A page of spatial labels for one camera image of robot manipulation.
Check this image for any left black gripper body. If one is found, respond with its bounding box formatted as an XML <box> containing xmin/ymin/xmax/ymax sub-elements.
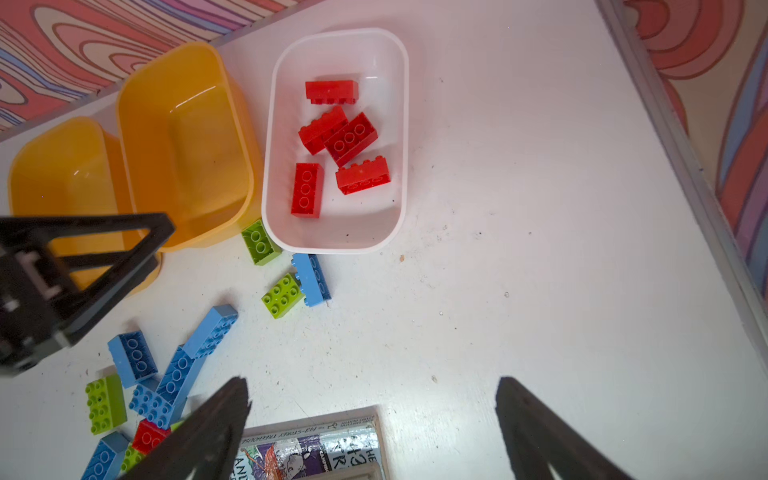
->
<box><xmin>1</xmin><ymin>249</ymin><xmax>77</xmax><ymax>377</ymax></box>

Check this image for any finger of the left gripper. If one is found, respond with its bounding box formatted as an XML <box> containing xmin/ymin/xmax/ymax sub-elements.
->
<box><xmin>1</xmin><ymin>213</ymin><xmax>175</xmax><ymax>341</ymax></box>

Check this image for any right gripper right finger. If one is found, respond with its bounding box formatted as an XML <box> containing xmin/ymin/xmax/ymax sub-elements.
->
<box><xmin>496</xmin><ymin>377</ymin><xmax>629</xmax><ymax>479</ymax></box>

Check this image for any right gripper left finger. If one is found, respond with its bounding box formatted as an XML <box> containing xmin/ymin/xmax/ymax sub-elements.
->
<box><xmin>124</xmin><ymin>377</ymin><xmax>251</xmax><ymax>480</ymax></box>

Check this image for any red lego brick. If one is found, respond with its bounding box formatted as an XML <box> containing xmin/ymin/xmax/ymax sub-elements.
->
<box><xmin>325</xmin><ymin>113</ymin><xmax>378</xmax><ymax>168</ymax></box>
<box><xmin>291</xmin><ymin>163</ymin><xmax>324</xmax><ymax>219</ymax></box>
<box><xmin>298</xmin><ymin>105</ymin><xmax>348</xmax><ymax>155</ymax></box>
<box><xmin>305</xmin><ymin>80</ymin><xmax>359</xmax><ymax>105</ymax></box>
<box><xmin>335</xmin><ymin>156</ymin><xmax>391</xmax><ymax>195</ymax></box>
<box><xmin>132</xmin><ymin>419</ymin><xmax>171</xmax><ymax>455</ymax></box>

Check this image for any left yellow plastic bin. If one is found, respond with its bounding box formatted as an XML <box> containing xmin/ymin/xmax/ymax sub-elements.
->
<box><xmin>7</xmin><ymin>116</ymin><xmax>163</xmax><ymax>295</ymax></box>

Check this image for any yellow plastic bin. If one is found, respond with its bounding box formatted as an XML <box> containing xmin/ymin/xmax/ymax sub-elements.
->
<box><xmin>7</xmin><ymin>116</ymin><xmax>163</xmax><ymax>295</ymax></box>
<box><xmin>116</xmin><ymin>42</ymin><xmax>264</xmax><ymax>253</ymax></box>

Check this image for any long blue lego brick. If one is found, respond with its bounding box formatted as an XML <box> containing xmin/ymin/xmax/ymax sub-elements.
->
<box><xmin>182</xmin><ymin>304</ymin><xmax>238</xmax><ymax>359</ymax></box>

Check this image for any paperback book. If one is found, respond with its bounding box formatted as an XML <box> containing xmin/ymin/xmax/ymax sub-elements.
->
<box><xmin>229</xmin><ymin>406</ymin><xmax>387</xmax><ymax>479</ymax></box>

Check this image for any green square lego brick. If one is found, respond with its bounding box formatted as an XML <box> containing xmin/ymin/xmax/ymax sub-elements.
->
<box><xmin>241</xmin><ymin>219</ymin><xmax>282</xmax><ymax>266</ymax></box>

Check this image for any right yellow plastic bin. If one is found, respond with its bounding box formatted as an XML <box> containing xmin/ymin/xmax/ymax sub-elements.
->
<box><xmin>116</xmin><ymin>42</ymin><xmax>264</xmax><ymax>253</ymax></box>

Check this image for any white plastic bin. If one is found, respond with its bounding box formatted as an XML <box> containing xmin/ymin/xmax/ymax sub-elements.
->
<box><xmin>262</xmin><ymin>28</ymin><xmax>409</xmax><ymax>254</ymax></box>

